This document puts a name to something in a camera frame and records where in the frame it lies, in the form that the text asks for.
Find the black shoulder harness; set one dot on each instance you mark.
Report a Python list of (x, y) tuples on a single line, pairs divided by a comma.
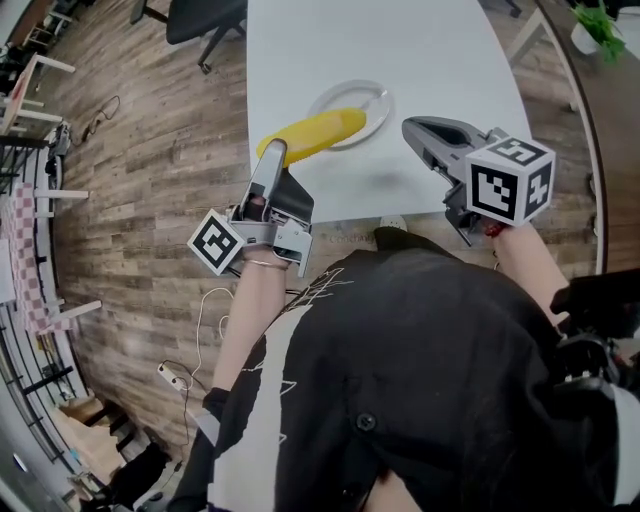
[(595, 320)]

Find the cardboard boxes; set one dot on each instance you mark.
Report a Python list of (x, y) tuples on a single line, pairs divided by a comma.
[(90, 435)]

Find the green plant in white pot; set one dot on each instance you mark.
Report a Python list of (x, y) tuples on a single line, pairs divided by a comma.
[(597, 25)]

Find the grey equipment pile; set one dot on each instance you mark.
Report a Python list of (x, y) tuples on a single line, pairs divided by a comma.
[(57, 147)]

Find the black metal rack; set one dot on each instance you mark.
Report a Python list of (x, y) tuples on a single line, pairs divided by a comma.
[(30, 370)]

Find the person's left hand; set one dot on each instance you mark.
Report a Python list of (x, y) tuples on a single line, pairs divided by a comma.
[(257, 202)]

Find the person's right forearm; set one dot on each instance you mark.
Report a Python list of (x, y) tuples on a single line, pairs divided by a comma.
[(525, 265)]

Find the checkered tablecloth table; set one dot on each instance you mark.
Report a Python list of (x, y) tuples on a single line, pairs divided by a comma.
[(20, 240)]

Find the yellow corn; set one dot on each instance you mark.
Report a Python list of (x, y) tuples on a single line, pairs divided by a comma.
[(320, 132)]

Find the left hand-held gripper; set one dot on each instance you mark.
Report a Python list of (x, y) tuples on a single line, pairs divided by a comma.
[(215, 242)]

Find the thin metal bangle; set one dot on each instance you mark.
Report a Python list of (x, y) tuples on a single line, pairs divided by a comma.
[(267, 264)]

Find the black office chair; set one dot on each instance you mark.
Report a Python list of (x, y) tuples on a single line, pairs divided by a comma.
[(200, 20)]

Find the person's left forearm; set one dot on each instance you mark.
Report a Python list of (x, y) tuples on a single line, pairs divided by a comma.
[(250, 320)]

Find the white power strip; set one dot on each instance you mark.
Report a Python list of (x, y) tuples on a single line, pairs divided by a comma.
[(170, 376)]

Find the white round plate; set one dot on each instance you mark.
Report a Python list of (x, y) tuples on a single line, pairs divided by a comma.
[(345, 95)]

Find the white table with reddish top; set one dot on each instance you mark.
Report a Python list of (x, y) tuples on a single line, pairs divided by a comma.
[(20, 90)]

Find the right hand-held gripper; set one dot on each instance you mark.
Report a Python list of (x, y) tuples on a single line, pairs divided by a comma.
[(495, 190)]

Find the black and white shirt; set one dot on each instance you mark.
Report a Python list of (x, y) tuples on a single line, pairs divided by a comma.
[(400, 350)]

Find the white shoe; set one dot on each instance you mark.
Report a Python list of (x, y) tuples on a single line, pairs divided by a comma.
[(392, 221)]

